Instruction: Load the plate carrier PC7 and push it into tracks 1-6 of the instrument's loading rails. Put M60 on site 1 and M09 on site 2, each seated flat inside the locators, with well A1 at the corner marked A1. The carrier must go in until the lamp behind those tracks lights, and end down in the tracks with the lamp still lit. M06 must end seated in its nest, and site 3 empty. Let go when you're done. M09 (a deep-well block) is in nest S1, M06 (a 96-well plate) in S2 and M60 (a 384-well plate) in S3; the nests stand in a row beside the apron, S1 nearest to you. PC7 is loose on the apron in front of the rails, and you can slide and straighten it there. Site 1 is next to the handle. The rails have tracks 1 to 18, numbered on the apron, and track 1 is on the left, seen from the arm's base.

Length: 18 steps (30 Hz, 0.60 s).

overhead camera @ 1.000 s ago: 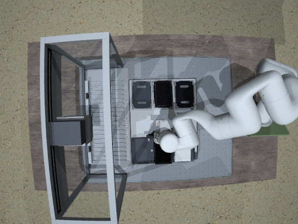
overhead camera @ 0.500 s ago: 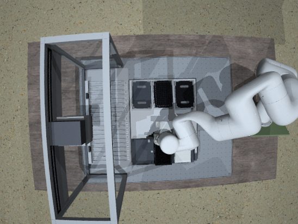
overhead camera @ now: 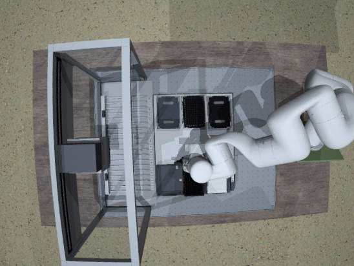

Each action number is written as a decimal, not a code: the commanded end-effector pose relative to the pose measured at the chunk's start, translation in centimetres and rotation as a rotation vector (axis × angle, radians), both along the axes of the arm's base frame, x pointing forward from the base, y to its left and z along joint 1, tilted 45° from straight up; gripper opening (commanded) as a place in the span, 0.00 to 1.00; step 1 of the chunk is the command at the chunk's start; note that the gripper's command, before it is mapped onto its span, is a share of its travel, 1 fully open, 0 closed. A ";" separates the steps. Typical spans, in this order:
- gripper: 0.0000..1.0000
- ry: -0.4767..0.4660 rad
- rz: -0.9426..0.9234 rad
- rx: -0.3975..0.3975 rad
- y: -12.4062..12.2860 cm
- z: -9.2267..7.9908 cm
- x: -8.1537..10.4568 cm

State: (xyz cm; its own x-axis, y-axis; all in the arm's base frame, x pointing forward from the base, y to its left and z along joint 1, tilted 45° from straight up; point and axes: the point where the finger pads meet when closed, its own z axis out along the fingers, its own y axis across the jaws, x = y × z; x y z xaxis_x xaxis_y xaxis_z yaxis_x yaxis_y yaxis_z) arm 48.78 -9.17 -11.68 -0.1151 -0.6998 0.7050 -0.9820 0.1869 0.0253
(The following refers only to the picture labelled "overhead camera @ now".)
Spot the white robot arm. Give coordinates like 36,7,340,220
183,69,354,183

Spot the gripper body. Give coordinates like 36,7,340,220
182,157,209,172

